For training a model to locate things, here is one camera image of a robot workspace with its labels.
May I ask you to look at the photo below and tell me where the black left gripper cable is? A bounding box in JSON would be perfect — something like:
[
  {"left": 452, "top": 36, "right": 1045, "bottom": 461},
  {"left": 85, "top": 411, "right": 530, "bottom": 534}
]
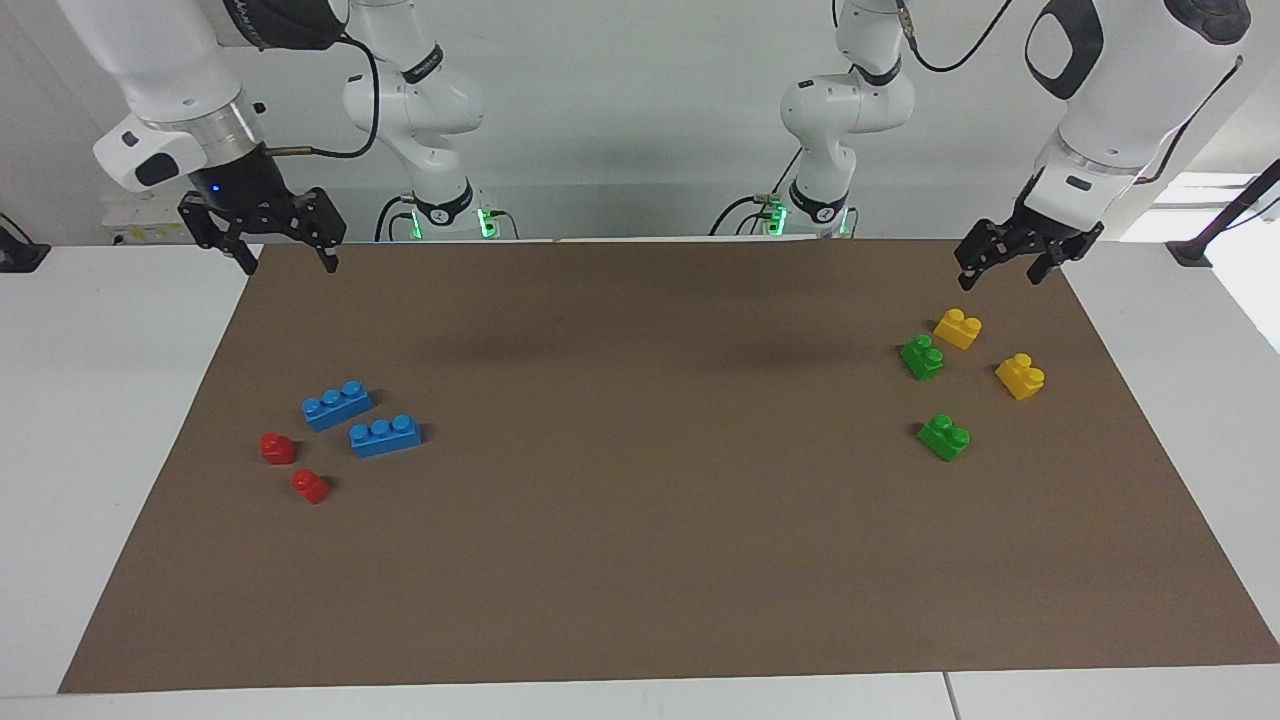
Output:
[{"left": 895, "top": 0, "right": 1243, "bottom": 186}]

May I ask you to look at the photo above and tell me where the yellow two-stud toy brick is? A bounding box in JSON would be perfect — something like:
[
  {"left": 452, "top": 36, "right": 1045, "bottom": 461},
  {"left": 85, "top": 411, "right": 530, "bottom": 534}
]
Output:
[
  {"left": 994, "top": 353, "right": 1047, "bottom": 401},
  {"left": 933, "top": 309, "right": 983, "bottom": 351}
]

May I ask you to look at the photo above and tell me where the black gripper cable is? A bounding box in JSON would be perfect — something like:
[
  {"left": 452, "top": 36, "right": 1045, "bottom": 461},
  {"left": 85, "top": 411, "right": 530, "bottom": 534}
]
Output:
[
  {"left": 262, "top": 35, "right": 381, "bottom": 161},
  {"left": 895, "top": 0, "right": 1243, "bottom": 186}
]

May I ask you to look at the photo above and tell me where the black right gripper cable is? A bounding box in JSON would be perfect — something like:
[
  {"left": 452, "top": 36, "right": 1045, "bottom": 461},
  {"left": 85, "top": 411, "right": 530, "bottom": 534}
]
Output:
[{"left": 262, "top": 35, "right": 381, "bottom": 161}]

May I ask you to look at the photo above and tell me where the brown table mat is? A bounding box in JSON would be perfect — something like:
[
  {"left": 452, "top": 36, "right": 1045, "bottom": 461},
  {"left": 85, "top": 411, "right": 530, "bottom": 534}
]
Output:
[{"left": 58, "top": 238, "right": 1280, "bottom": 694}]

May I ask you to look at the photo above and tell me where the green two-stud toy brick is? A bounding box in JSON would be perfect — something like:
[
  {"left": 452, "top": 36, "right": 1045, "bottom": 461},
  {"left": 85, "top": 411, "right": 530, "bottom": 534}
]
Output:
[
  {"left": 916, "top": 414, "right": 971, "bottom": 463},
  {"left": 899, "top": 334, "right": 946, "bottom": 382}
]

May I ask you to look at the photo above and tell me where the black right arm base cable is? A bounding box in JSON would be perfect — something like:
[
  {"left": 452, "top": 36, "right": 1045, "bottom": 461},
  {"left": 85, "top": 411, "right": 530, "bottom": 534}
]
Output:
[{"left": 375, "top": 194, "right": 417, "bottom": 242}]

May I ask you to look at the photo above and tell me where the black left arm base cable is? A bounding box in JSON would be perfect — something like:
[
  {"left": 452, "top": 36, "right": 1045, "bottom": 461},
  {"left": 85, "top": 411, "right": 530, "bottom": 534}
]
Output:
[{"left": 709, "top": 148, "right": 803, "bottom": 238}]

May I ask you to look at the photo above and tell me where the black arm base cable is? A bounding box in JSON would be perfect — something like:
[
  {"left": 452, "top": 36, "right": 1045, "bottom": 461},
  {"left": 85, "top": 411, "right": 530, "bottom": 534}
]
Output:
[
  {"left": 375, "top": 194, "right": 417, "bottom": 242},
  {"left": 709, "top": 148, "right": 803, "bottom": 238}
]

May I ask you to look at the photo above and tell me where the black stand with pole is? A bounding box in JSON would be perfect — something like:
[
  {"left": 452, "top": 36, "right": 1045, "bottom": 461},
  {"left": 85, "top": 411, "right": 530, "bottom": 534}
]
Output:
[{"left": 1167, "top": 158, "right": 1280, "bottom": 268}]

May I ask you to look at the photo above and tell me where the black table clamp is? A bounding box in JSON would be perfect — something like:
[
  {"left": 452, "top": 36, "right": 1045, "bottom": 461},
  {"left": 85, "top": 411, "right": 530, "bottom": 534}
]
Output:
[{"left": 0, "top": 213, "right": 51, "bottom": 273}]

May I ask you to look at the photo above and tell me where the white box with labels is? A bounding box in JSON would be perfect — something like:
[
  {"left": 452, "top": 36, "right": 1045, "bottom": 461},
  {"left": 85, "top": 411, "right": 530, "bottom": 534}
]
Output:
[{"left": 100, "top": 195, "right": 198, "bottom": 246}]

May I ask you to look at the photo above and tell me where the blue three-stud toy brick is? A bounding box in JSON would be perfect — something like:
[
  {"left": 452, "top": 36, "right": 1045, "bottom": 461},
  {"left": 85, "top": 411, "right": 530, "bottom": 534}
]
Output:
[
  {"left": 301, "top": 380, "right": 375, "bottom": 433},
  {"left": 348, "top": 414, "right": 423, "bottom": 459}
]

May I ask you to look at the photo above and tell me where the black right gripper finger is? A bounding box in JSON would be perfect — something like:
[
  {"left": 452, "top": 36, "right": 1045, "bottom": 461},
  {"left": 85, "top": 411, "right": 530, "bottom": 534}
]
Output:
[
  {"left": 300, "top": 187, "right": 348, "bottom": 273},
  {"left": 178, "top": 195, "right": 259, "bottom": 276}
]

